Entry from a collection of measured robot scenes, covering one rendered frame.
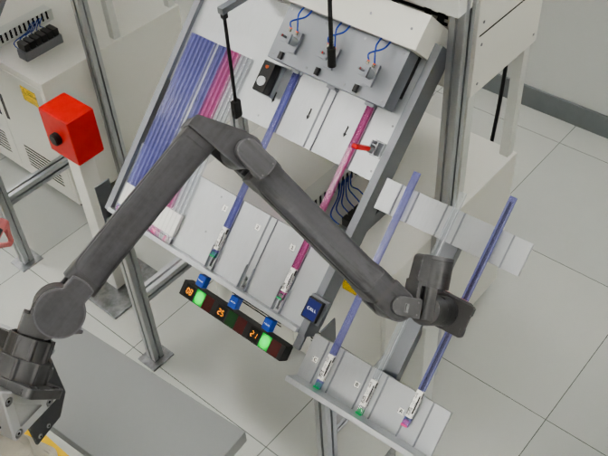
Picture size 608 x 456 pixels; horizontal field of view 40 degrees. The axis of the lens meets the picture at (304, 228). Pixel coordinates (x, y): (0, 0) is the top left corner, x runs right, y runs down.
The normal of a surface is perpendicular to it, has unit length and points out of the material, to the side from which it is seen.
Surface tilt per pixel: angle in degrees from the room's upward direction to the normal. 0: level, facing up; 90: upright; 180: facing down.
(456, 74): 90
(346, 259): 53
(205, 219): 45
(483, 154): 0
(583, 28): 90
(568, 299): 0
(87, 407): 0
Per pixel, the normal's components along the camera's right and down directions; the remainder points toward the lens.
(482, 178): -0.05, -0.71
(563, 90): -0.65, 0.56
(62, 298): 0.33, 0.04
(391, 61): -0.49, -0.11
